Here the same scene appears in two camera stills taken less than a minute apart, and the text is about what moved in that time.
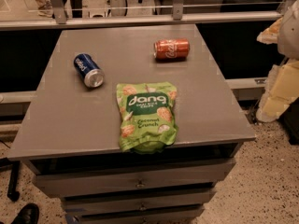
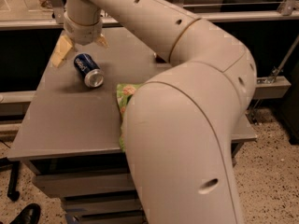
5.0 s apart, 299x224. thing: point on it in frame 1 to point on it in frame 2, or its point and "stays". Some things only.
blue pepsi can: x=89 y=69 stays
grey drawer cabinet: x=71 y=134 stays
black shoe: x=29 y=214 stays
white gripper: x=290 y=36 to x=82 y=32
